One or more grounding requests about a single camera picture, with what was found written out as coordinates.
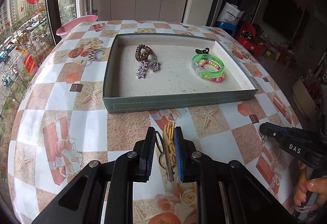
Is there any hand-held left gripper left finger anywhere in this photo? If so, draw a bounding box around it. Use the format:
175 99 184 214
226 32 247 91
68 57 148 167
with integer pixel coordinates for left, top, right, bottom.
32 127 157 224

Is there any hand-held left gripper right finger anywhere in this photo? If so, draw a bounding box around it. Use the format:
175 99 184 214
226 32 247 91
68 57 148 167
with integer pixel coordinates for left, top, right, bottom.
174 126 288 224

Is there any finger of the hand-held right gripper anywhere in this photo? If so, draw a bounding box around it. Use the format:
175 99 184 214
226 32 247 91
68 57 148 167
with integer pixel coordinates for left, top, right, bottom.
259 124 284 142
264 122 289 130

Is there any bronze metal hair clip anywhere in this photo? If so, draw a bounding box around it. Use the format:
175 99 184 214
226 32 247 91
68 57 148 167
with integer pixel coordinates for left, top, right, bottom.
155 131 175 182

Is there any pink yellow spiral bracelet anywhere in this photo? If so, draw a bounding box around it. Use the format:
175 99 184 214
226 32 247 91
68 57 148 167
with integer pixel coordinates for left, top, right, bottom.
197 59 226 83

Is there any grey shallow cardboard box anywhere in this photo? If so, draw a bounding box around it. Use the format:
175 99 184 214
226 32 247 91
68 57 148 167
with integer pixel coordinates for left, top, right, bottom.
103 33 258 114

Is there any green translucent bangle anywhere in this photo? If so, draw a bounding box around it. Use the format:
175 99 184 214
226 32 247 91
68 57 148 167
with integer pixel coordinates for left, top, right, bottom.
191 53 225 79

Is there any silver star hair clip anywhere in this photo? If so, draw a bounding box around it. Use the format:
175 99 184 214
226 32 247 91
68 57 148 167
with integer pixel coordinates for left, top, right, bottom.
136 60 149 79

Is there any silver heart charm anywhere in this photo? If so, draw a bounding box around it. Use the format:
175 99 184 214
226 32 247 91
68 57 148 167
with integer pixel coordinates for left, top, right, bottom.
150 56 161 72

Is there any brown spiral hair tie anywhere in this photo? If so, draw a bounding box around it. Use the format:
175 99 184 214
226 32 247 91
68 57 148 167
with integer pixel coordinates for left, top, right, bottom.
135 44 153 62

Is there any person's right hand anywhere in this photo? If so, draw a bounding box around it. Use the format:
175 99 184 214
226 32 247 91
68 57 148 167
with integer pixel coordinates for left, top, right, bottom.
293 163 327 212

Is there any row of gift boxes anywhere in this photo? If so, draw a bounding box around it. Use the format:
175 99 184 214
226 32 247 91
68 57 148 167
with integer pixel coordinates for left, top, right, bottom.
263 45 298 65

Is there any red plastic chair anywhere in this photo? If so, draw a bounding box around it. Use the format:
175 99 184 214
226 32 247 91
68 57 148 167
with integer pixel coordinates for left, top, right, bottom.
236 22 263 54

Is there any blue plastic stool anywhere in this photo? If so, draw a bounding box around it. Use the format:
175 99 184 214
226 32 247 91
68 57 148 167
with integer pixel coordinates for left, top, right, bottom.
214 22 237 37

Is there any white shopping bag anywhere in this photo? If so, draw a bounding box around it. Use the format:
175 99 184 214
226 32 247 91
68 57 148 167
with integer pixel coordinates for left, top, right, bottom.
217 2 244 28

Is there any pink plastic plate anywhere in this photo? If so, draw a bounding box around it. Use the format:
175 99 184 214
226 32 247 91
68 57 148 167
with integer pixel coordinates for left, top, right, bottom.
56 15 99 36

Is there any red lantern window sticker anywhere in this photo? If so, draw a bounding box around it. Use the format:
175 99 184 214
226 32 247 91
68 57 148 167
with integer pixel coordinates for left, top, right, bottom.
23 53 36 75

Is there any black wall television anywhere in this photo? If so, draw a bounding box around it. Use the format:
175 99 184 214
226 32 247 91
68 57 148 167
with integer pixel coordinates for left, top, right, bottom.
262 0 311 42

